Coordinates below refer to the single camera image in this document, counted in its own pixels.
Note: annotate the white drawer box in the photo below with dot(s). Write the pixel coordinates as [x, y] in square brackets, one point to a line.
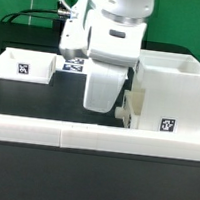
[130, 110]
[27, 65]

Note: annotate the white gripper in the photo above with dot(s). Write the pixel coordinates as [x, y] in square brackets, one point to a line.
[112, 48]

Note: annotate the white L-shaped border wall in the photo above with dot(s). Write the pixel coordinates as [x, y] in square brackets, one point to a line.
[60, 134]

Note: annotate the white front drawer box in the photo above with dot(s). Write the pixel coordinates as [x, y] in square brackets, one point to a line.
[130, 110]

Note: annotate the white fiducial marker sheet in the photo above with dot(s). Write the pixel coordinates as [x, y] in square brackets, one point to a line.
[88, 66]

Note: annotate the white drawer cabinet frame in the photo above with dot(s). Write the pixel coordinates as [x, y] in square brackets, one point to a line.
[166, 90]

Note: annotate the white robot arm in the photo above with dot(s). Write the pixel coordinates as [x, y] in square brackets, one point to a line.
[122, 11]

